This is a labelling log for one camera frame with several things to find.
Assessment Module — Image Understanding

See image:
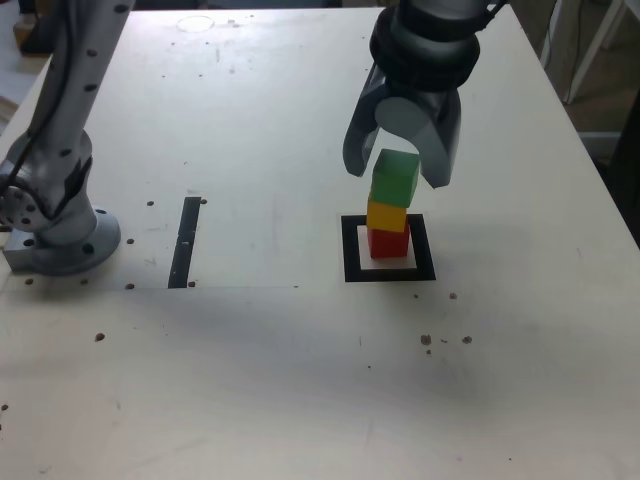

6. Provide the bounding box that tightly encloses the yellow cube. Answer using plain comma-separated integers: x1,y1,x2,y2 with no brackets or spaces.
366,197,409,235

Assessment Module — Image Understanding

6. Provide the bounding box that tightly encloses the green cube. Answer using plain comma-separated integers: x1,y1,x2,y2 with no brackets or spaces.
368,148,421,209

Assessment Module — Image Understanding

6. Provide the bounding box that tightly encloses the white furniture frame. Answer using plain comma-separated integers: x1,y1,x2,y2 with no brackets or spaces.
538,0,640,106

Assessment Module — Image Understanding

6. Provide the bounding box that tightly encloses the dark furniture piece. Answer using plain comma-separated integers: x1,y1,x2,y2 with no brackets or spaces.
597,112,640,251

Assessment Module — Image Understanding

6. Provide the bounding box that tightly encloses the black tape strip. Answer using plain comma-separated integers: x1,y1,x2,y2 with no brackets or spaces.
167,196,201,290

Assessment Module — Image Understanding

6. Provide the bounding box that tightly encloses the red cube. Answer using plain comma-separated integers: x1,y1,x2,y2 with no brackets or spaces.
367,224,412,260

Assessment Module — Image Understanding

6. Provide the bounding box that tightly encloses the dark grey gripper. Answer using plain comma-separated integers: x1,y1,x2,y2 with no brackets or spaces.
342,62,462,191

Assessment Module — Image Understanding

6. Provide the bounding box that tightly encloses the brown box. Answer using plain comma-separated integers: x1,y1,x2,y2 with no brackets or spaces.
12,0,56,55

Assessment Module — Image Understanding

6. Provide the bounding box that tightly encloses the black tape square outline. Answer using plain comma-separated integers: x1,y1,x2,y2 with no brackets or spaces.
340,213,437,284

